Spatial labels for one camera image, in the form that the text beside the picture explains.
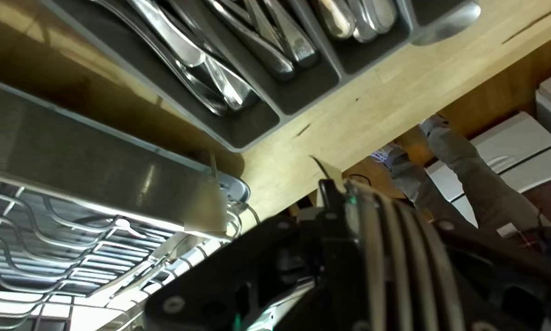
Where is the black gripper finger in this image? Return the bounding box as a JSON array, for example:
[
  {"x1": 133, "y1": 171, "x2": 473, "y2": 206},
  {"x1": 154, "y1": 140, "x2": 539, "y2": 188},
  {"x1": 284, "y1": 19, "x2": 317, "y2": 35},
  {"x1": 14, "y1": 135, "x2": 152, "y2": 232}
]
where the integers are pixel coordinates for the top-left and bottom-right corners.
[{"x1": 317, "y1": 179, "x2": 359, "y2": 331}]

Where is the grey steel dish drying rack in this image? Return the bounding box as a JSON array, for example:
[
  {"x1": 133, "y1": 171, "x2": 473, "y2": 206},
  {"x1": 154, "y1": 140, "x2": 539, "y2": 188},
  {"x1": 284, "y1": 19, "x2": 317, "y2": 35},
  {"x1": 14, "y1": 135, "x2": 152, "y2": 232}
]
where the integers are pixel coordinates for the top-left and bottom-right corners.
[{"x1": 0, "y1": 83, "x2": 249, "y2": 331}]

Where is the grey utensil organizer tray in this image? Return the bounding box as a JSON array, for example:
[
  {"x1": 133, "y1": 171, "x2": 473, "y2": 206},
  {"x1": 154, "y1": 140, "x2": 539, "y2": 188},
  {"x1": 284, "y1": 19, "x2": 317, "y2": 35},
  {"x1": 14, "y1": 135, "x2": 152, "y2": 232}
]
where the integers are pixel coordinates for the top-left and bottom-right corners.
[{"x1": 40, "y1": 0, "x2": 481, "y2": 153}]

